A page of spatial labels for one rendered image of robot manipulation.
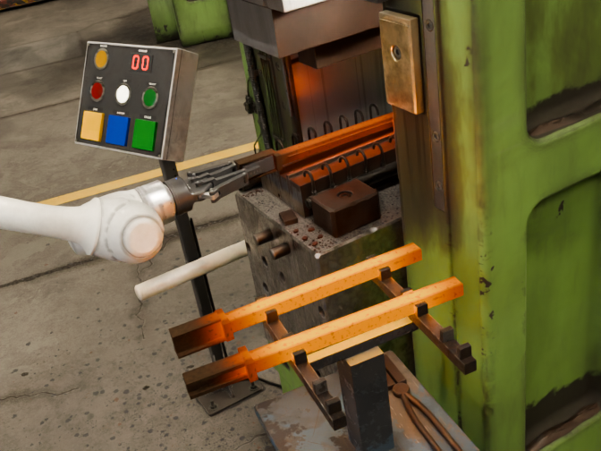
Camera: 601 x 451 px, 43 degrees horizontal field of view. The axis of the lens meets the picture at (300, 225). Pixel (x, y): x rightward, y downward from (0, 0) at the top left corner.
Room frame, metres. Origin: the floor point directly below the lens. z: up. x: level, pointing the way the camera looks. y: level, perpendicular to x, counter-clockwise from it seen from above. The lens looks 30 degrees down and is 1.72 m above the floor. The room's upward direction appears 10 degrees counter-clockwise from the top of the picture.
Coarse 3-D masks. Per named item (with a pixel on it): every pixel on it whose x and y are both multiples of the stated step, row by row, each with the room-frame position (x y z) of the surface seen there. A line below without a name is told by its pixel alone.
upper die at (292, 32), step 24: (240, 0) 1.54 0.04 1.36; (336, 0) 1.48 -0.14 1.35; (360, 0) 1.51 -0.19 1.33; (240, 24) 1.56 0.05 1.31; (264, 24) 1.46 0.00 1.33; (288, 24) 1.43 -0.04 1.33; (312, 24) 1.46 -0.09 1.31; (336, 24) 1.48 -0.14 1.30; (360, 24) 1.50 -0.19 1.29; (264, 48) 1.47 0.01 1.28; (288, 48) 1.43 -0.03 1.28
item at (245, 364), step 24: (432, 288) 0.99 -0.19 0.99; (456, 288) 0.98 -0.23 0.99; (360, 312) 0.96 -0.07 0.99; (384, 312) 0.95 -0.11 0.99; (408, 312) 0.95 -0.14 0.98; (288, 336) 0.93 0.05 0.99; (312, 336) 0.92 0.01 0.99; (336, 336) 0.92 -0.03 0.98; (240, 360) 0.88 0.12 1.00; (264, 360) 0.88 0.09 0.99; (288, 360) 0.90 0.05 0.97; (192, 384) 0.85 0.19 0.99; (216, 384) 0.87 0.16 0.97
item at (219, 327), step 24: (360, 264) 1.09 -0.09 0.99; (384, 264) 1.08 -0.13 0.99; (408, 264) 1.10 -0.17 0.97; (312, 288) 1.04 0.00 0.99; (336, 288) 1.05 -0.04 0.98; (216, 312) 1.01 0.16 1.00; (240, 312) 1.01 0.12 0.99; (264, 312) 1.01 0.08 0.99; (192, 336) 0.97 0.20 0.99; (216, 336) 0.99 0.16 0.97
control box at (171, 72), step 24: (96, 48) 2.04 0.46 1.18; (120, 48) 1.99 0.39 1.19; (144, 48) 1.93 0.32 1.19; (168, 48) 1.88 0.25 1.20; (96, 72) 2.01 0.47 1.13; (120, 72) 1.95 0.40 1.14; (144, 72) 1.90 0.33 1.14; (168, 72) 1.85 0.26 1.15; (192, 72) 1.89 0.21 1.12; (168, 96) 1.82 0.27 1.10; (192, 96) 1.87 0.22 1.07; (168, 120) 1.80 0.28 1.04; (96, 144) 1.91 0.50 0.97; (168, 144) 1.78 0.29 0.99
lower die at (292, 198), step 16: (368, 144) 1.56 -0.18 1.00; (384, 144) 1.56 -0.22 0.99; (336, 160) 1.52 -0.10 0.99; (352, 160) 1.50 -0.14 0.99; (368, 160) 1.50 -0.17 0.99; (272, 176) 1.54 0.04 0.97; (288, 176) 1.47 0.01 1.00; (320, 176) 1.45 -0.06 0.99; (336, 176) 1.46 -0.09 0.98; (352, 176) 1.48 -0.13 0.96; (272, 192) 1.56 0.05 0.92; (288, 192) 1.48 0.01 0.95; (304, 192) 1.42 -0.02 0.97; (304, 208) 1.42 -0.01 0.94
